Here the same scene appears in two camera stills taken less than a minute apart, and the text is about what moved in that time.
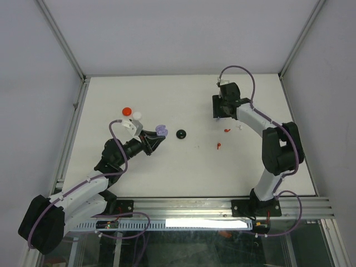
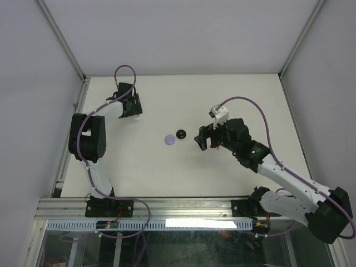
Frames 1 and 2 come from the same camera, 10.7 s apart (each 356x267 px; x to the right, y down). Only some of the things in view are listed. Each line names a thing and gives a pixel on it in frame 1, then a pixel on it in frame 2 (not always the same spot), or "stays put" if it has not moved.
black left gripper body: x=146 y=146 → x=136 y=106
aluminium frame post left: x=51 y=21 stays put
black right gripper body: x=218 y=108 → x=218 y=137
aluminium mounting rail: x=221 y=208 stays put
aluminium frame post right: x=300 y=40 stays put
